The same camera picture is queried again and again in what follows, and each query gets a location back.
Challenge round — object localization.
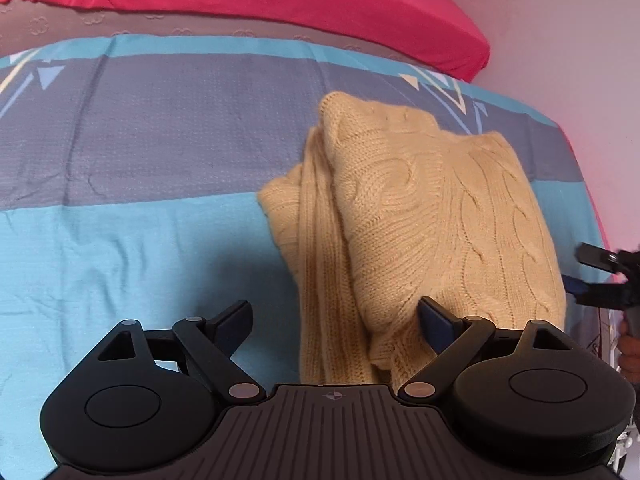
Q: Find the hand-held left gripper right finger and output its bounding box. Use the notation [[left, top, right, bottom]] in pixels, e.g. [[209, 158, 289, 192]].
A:
[[398, 296, 577, 404]]

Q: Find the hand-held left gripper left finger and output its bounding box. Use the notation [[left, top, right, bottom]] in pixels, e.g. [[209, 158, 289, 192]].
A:
[[97, 300, 267, 405]]

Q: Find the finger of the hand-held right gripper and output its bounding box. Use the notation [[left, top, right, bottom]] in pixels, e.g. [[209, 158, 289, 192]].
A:
[[576, 242, 623, 276], [562, 274, 627, 309]]

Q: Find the yellow cable knit sweater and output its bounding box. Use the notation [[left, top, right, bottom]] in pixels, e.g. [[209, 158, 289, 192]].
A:
[[257, 91, 568, 386]]

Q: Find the person's right hand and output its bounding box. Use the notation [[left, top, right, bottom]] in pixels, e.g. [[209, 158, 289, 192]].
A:
[[618, 321, 640, 377]]

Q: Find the patterned teal grey bedsheet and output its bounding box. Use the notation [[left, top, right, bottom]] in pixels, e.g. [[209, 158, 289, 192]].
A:
[[0, 30, 612, 480]]

